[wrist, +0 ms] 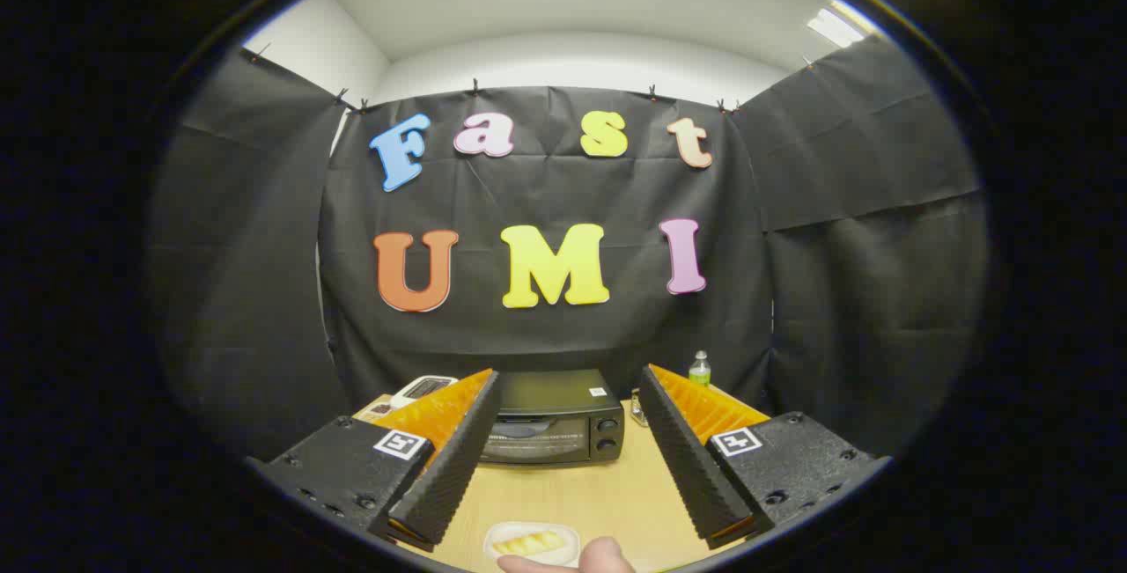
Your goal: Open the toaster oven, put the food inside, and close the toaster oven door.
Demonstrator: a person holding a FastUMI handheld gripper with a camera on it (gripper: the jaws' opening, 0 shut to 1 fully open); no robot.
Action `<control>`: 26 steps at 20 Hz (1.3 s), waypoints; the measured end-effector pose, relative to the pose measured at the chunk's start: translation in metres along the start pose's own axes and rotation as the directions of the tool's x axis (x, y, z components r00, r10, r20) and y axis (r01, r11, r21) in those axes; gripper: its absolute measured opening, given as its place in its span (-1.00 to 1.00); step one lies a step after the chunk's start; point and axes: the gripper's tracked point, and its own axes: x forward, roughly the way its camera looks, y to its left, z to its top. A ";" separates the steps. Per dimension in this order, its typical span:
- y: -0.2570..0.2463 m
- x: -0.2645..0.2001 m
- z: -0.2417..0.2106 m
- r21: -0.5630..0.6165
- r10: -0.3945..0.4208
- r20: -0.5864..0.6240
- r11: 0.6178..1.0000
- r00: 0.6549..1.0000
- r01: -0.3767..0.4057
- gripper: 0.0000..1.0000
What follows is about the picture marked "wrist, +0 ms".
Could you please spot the golden bread roll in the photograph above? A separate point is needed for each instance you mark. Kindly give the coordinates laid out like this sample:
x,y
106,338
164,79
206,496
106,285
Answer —
x,y
528,543

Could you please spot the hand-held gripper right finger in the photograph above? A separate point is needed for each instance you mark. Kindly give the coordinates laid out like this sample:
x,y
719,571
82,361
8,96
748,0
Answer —
x,y
687,467

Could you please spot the white pop-up toaster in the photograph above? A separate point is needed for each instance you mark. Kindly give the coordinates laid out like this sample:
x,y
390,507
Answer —
x,y
414,391

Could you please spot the black backdrop cloth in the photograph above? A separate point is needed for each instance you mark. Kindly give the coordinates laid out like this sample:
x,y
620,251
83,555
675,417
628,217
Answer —
x,y
546,194

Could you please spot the white plate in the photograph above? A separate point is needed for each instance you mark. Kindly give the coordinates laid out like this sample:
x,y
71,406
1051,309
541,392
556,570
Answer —
x,y
569,533

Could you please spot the green label drink bottle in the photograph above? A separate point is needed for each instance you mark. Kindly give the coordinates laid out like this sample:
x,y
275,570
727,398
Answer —
x,y
700,372

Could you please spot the black toaster oven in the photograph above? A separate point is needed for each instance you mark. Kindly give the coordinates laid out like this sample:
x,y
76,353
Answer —
x,y
555,393

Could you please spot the small ceiling light panel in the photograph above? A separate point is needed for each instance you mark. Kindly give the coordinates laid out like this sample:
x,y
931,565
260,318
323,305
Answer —
x,y
835,27

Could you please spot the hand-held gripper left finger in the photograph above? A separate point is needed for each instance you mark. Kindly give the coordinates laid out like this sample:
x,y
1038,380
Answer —
x,y
458,467

